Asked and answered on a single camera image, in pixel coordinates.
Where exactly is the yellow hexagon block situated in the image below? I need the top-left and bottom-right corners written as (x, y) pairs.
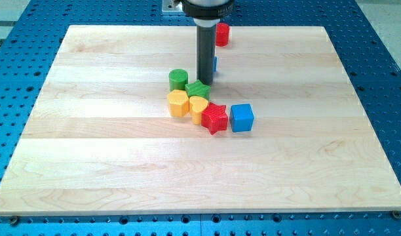
top-left (167, 90), bottom-right (189, 117)

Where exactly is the yellow heart block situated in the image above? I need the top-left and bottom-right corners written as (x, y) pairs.
top-left (189, 96), bottom-right (209, 125)

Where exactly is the green cylinder block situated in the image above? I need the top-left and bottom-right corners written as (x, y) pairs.
top-left (168, 69), bottom-right (188, 91)

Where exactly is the silver metal bracket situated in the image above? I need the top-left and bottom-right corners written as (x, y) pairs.
top-left (162, 0), bottom-right (183, 13)

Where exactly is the blue cube block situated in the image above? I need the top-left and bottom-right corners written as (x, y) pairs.
top-left (230, 104), bottom-right (254, 132)

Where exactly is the light wooden board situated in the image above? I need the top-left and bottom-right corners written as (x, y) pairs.
top-left (0, 25), bottom-right (401, 216)

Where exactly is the red star block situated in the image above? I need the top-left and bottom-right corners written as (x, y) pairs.
top-left (201, 102), bottom-right (229, 135)

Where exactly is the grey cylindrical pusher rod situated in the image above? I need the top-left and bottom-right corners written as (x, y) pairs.
top-left (194, 18), bottom-right (220, 85)

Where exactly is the red cylinder block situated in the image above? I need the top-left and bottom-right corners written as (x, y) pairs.
top-left (216, 23), bottom-right (230, 47)

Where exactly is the green star block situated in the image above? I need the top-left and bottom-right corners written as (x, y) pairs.
top-left (185, 80), bottom-right (210, 100)

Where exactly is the blue triangle block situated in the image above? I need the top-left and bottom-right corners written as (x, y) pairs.
top-left (213, 56), bottom-right (218, 72)

